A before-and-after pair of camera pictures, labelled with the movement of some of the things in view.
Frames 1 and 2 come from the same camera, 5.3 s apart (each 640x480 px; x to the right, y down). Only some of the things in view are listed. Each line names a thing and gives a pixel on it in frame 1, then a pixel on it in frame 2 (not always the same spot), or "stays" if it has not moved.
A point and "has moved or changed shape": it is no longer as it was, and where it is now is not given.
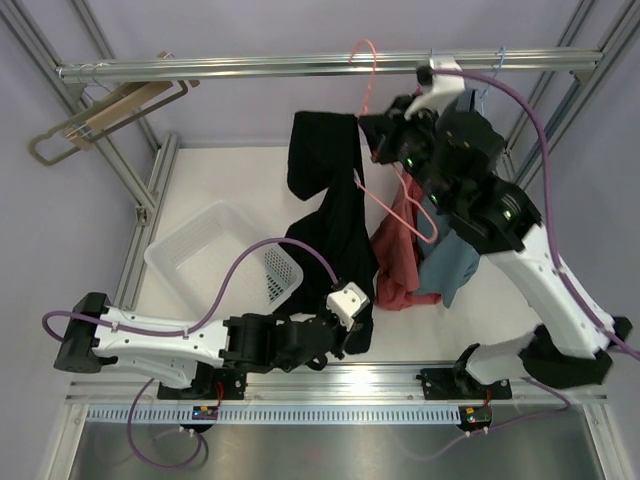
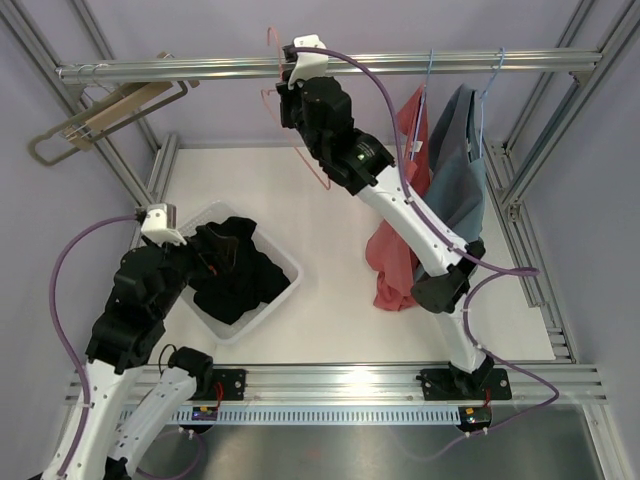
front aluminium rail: x=328 y=384 stays
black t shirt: x=323 y=172 to x=228 y=269
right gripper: x=393 y=124 to x=286 y=97
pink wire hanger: x=377 y=194 has moved or changed shape
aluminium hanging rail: x=317 y=67 stays
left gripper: x=341 y=333 to x=220 y=257
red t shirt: x=396 y=242 stays
